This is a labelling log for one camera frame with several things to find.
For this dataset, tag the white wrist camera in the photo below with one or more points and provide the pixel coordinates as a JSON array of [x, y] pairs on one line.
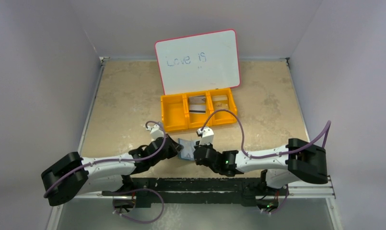
[[155, 131], [206, 135]]

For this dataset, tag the white VIP card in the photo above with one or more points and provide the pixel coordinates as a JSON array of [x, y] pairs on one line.
[[197, 108]]

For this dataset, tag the cards in right bin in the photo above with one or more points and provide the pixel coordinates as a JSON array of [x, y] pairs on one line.
[[220, 102]]

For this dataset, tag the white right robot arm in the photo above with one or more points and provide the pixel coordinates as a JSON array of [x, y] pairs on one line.
[[297, 161]]

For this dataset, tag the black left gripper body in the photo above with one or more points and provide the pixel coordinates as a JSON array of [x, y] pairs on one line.
[[172, 147]]

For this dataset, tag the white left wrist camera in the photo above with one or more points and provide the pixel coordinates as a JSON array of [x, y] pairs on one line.
[[155, 131]]

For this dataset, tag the pink framed whiteboard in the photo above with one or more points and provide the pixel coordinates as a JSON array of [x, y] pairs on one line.
[[199, 62]]

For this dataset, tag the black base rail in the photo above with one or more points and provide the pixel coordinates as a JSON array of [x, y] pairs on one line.
[[248, 192]]

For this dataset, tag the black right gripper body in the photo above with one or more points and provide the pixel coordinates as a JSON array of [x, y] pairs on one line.
[[200, 153]]

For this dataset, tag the yellow middle bin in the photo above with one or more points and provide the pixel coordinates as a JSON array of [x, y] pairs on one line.
[[198, 120]]

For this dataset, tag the yellow bin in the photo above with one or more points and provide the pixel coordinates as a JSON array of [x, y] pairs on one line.
[[223, 118], [173, 113], [198, 120]]

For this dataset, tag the yellow left bin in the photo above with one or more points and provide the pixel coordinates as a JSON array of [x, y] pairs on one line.
[[173, 113]]

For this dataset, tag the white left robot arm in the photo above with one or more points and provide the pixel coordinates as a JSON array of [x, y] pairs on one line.
[[73, 175]]

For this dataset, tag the blue leather card holder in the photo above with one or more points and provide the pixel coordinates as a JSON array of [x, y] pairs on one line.
[[187, 153]]

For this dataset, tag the yellow right bin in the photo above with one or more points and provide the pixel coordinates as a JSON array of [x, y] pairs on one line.
[[223, 118]]

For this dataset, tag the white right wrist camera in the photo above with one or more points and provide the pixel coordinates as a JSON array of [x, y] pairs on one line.
[[206, 135]]

